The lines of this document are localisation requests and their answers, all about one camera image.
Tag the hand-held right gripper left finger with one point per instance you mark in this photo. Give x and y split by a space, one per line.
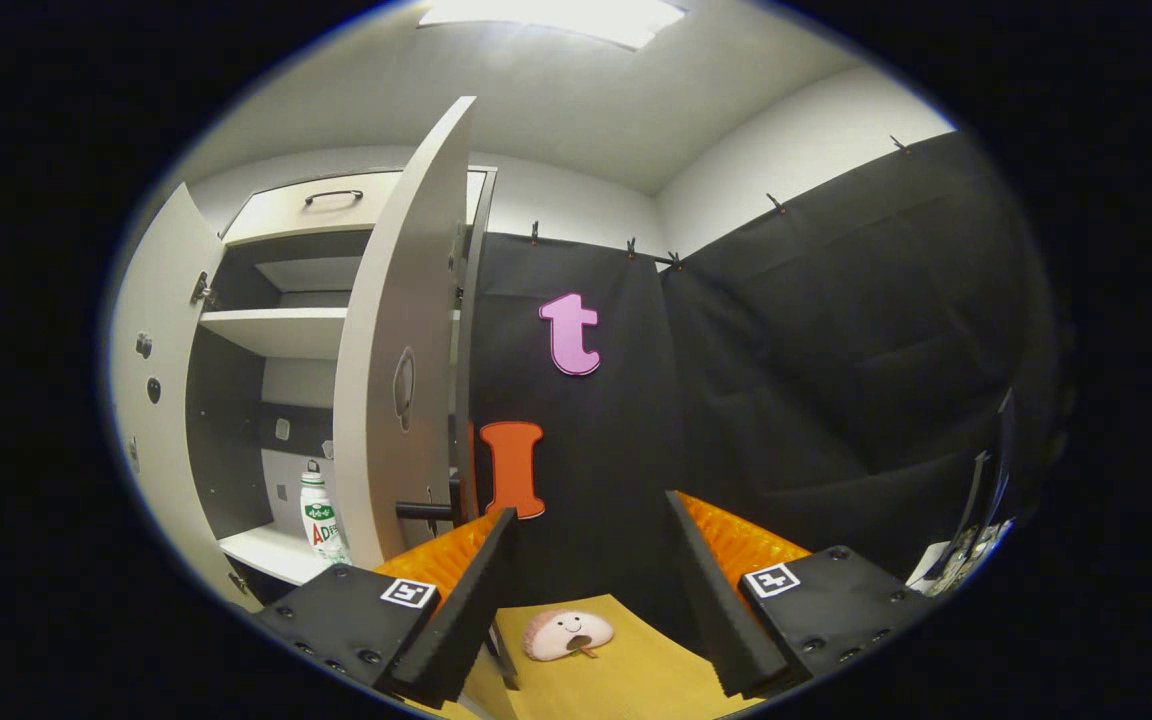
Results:
466 600

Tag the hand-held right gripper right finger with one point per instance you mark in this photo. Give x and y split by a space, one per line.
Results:
711 600

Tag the white bottle with green label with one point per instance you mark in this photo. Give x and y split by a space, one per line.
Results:
321 520

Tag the white cabinet door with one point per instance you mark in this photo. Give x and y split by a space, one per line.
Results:
386 300
171 480

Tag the pink plush face toy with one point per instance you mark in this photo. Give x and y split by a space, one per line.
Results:
561 632

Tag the black backdrop cloth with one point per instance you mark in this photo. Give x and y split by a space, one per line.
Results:
786 400

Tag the white side table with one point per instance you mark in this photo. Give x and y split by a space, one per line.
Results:
926 570

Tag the white cabinet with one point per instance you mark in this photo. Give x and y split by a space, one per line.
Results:
226 420

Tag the computer monitor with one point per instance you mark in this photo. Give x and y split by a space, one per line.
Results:
986 480

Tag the white cabinet shelf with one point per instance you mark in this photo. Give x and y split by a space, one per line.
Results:
286 332

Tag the silver door hinge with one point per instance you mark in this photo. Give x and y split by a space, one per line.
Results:
203 290

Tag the white upper cabinet flap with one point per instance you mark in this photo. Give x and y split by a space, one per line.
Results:
276 220

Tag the ceiling light panel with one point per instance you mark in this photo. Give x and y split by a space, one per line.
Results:
556 15

